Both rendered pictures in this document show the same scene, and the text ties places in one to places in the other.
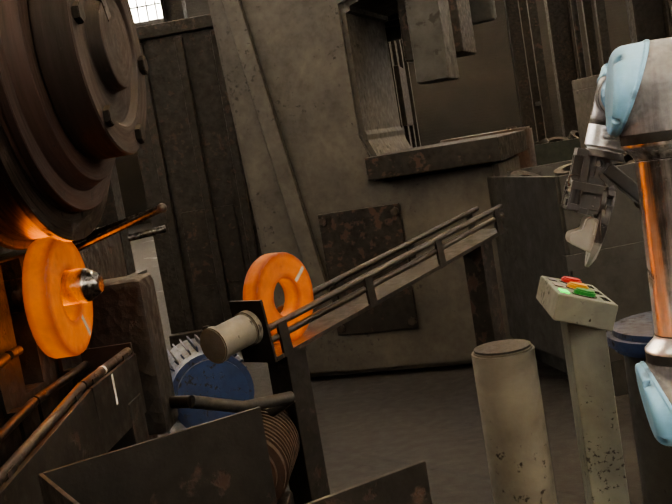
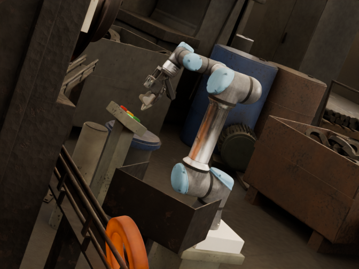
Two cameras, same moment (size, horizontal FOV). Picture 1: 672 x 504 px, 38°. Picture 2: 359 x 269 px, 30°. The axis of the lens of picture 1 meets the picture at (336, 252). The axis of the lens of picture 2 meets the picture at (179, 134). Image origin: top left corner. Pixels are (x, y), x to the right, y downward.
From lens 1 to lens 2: 1.52 m
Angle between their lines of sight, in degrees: 39
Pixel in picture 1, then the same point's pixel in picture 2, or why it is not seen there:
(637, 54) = (231, 75)
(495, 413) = (85, 151)
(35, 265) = not seen: hidden behind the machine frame
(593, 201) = (157, 89)
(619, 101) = (220, 87)
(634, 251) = (94, 79)
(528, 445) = (91, 167)
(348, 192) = not seen: outside the picture
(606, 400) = (121, 159)
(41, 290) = not seen: hidden behind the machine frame
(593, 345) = (127, 138)
